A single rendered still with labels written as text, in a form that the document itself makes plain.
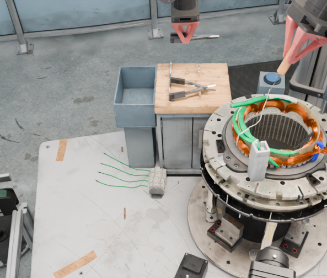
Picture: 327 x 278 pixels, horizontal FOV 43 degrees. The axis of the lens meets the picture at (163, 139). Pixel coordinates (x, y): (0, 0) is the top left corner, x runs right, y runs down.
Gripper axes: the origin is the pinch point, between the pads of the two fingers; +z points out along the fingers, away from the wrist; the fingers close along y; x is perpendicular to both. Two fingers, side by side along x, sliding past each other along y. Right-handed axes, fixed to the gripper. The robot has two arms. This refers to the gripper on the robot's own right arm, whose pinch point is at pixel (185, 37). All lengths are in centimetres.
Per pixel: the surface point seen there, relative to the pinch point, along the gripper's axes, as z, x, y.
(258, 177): 7.6, 13.9, 40.3
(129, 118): 16.7, -15.4, 12.3
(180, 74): 12.0, -1.5, 0.0
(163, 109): 12.6, -6.1, 13.5
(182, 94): 9.2, -1.0, 11.5
